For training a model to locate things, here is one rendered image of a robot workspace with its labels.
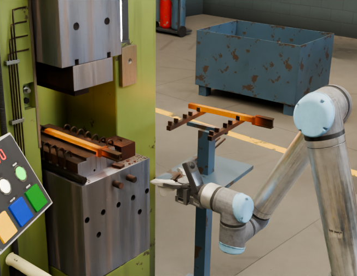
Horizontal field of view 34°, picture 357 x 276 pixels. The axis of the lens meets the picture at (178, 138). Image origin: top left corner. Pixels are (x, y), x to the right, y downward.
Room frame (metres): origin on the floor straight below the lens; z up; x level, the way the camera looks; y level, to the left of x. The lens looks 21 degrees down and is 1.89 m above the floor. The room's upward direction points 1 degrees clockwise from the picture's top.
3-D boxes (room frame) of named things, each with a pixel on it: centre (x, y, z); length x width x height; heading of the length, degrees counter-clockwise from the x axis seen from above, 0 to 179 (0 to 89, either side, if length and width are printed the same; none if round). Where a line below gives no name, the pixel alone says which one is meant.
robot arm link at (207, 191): (1.82, -0.12, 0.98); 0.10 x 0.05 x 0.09; 141
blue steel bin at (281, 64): (6.23, -0.90, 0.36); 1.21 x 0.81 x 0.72; 54
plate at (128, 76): (2.48, 0.22, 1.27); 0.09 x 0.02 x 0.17; 141
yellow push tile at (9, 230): (1.54, 0.52, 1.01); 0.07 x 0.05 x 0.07; 166
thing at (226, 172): (2.51, -0.13, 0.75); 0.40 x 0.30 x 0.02; 147
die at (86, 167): (2.29, 0.48, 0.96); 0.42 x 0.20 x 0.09; 51
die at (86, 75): (2.29, 0.48, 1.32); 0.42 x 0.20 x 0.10; 51
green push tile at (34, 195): (1.73, 0.47, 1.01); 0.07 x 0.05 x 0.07; 166
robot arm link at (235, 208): (1.77, -0.19, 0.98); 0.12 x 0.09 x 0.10; 51
